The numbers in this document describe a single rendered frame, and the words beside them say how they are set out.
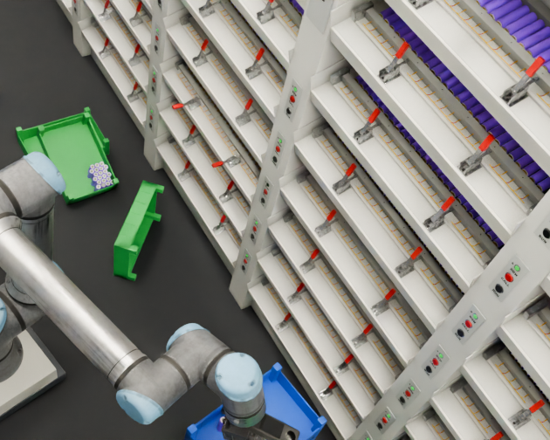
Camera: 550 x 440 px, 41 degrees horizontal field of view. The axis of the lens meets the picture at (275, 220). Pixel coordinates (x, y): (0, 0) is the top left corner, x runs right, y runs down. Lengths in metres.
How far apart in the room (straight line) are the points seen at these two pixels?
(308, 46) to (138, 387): 0.85
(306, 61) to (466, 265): 0.60
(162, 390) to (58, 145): 1.62
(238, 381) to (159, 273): 1.28
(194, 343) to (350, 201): 0.56
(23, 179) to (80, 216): 1.12
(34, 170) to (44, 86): 1.56
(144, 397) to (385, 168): 0.72
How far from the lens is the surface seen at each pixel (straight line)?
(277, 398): 2.02
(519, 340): 1.54
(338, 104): 1.76
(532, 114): 1.33
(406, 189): 1.64
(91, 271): 2.71
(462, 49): 1.39
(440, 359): 1.75
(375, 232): 1.79
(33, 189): 1.74
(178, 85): 2.54
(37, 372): 2.41
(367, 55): 1.61
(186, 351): 1.53
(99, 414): 2.48
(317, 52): 1.72
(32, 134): 3.08
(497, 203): 1.44
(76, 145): 2.95
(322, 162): 1.88
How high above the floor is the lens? 2.33
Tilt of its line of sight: 53 degrees down
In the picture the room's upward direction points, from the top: 18 degrees clockwise
